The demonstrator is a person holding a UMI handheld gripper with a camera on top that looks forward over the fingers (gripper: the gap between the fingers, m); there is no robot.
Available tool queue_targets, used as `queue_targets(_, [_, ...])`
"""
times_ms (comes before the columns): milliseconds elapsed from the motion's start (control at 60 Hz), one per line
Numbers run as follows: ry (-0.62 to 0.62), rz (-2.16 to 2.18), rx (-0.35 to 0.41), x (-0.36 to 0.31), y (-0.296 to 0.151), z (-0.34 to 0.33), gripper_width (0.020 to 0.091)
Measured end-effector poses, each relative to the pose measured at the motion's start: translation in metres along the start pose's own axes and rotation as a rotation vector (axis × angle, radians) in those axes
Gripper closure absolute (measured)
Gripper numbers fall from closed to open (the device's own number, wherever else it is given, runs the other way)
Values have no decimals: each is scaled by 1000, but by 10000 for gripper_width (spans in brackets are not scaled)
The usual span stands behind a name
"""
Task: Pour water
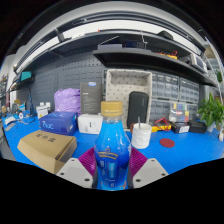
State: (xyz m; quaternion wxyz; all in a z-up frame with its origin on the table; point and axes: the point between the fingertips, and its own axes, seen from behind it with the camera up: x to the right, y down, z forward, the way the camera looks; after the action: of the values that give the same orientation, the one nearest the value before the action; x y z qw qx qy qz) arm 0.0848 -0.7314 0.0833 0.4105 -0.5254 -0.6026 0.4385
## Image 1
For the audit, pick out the white cube box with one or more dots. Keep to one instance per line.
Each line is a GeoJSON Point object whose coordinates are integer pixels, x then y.
{"type": "Point", "coordinates": [89, 124]}

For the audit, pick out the beige dotted organizer tray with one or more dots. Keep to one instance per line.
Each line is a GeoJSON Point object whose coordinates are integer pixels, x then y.
{"type": "Point", "coordinates": [116, 86]}

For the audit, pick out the purple plastic bag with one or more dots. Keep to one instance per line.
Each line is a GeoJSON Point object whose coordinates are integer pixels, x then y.
{"type": "Point", "coordinates": [67, 100]}

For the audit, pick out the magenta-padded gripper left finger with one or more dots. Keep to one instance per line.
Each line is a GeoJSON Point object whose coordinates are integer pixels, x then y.
{"type": "Point", "coordinates": [75, 171]}

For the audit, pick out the black wall shelf unit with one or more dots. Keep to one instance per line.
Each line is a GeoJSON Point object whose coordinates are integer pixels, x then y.
{"type": "Point", "coordinates": [143, 58]}

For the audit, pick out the blue drink bottle yellow cap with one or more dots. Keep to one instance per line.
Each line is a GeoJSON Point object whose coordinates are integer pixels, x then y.
{"type": "Point", "coordinates": [112, 150]}

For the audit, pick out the wide grey drawer cabinet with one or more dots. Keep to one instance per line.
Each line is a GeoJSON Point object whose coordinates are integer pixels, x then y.
{"type": "Point", "coordinates": [165, 86]}

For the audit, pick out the blue printed box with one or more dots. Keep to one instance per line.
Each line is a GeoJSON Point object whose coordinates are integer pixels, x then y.
{"type": "Point", "coordinates": [58, 122]}

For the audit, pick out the dark grey upright box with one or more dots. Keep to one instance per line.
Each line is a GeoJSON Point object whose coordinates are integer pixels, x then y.
{"type": "Point", "coordinates": [90, 98]}

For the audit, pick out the white ribbed cup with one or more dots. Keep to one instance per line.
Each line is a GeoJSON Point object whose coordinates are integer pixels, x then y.
{"type": "Point", "coordinates": [141, 138]}

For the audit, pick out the flat round red coaster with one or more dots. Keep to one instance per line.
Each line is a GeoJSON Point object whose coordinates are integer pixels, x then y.
{"type": "Point", "coordinates": [167, 143]}

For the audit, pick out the narrow grey drawer cabinet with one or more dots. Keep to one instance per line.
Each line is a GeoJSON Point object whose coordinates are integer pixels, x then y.
{"type": "Point", "coordinates": [189, 90]}

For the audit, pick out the clear box of coloured parts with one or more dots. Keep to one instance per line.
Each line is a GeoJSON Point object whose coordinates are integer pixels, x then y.
{"type": "Point", "coordinates": [178, 111]}

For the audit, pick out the low grey drawer cabinet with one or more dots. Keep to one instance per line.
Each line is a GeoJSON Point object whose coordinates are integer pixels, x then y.
{"type": "Point", "coordinates": [159, 108]}

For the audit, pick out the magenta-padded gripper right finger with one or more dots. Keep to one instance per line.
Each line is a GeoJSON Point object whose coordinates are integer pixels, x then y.
{"type": "Point", "coordinates": [150, 171]}

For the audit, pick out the flat black pouch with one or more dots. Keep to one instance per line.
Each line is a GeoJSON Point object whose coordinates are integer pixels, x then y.
{"type": "Point", "coordinates": [197, 126]}

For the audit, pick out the metal spoon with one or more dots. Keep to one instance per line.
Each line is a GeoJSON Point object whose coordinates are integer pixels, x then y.
{"type": "Point", "coordinates": [139, 122]}

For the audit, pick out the green potted plant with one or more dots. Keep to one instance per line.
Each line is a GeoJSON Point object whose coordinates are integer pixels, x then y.
{"type": "Point", "coordinates": [211, 113]}

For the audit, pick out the brown cardboard box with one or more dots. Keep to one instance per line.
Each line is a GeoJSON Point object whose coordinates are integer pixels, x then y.
{"type": "Point", "coordinates": [46, 146]}

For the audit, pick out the black zip case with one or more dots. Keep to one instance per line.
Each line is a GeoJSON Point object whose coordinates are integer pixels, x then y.
{"type": "Point", "coordinates": [137, 108]}

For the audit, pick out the yellow multimeter with red leads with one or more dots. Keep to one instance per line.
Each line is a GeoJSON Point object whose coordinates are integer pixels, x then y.
{"type": "Point", "coordinates": [161, 126]}

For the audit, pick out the small white box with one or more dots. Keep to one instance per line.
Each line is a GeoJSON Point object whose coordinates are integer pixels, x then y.
{"type": "Point", "coordinates": [42, 111]}

